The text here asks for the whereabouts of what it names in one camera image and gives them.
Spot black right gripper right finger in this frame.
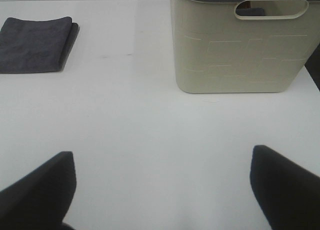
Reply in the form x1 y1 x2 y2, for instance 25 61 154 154
249 145 320 230

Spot beige plastic bin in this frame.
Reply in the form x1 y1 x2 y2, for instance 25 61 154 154
170 0 320 93

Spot dark grey towel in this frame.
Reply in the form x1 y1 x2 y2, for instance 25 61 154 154
0 16 80 74

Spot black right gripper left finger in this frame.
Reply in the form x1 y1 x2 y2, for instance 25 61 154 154
0 151 77 230

